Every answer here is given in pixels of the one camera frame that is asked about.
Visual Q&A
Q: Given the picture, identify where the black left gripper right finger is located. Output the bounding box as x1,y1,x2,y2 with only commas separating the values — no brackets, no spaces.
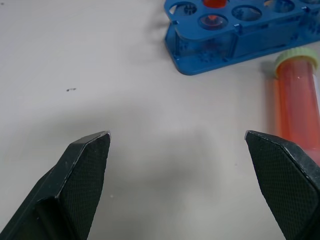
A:
244,129,320,240

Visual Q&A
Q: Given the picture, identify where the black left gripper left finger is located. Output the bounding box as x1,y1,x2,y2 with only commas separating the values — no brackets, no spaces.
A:
0,130,112,240

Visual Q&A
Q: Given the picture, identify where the orange tube with yellow cap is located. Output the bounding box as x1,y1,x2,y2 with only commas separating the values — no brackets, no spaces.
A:
274,48,320,166

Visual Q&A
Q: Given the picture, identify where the blue plastic test tube rack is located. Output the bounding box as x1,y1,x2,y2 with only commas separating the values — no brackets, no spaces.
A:
163,0,320,76

